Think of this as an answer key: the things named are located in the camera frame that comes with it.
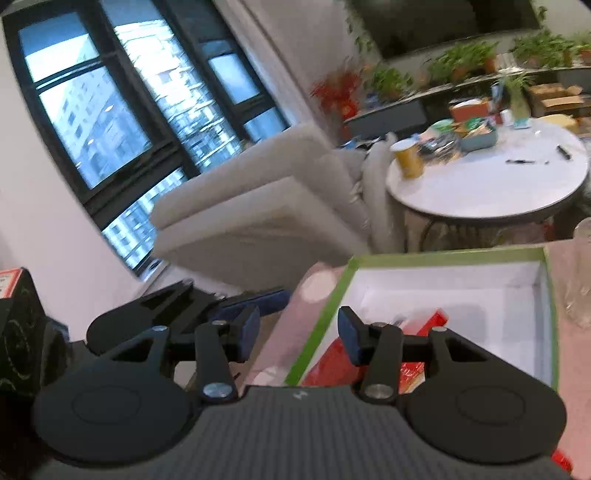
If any red snack packet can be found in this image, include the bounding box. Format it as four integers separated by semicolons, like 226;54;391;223
301;306;448;398

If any beige sofa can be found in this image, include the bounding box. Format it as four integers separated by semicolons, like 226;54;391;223
150;123;407;290

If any green cardboard box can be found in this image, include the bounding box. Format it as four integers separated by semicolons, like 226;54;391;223
286;246;559;388

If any glass mug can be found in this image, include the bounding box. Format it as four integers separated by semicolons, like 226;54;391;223
565;218;591;328

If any yellow paper cup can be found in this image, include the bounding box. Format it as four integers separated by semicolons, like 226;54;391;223
391;138;424;179

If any red flower decoration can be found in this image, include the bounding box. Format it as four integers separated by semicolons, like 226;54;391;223
311;69;362;121

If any round white marble table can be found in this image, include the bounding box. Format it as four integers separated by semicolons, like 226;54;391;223
386;119;589;226

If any teal snack tray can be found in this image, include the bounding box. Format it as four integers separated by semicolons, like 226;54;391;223
455;118;498;153

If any orange tissue box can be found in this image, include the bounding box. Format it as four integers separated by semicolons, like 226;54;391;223
449;98;489;123

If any glass vase with plant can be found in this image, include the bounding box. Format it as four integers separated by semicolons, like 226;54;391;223
500;73;532;130

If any black window frame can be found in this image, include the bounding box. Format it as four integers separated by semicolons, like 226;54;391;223
1;0;287;275

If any black wall television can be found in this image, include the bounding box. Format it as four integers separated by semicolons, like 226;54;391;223
352;0;540;59

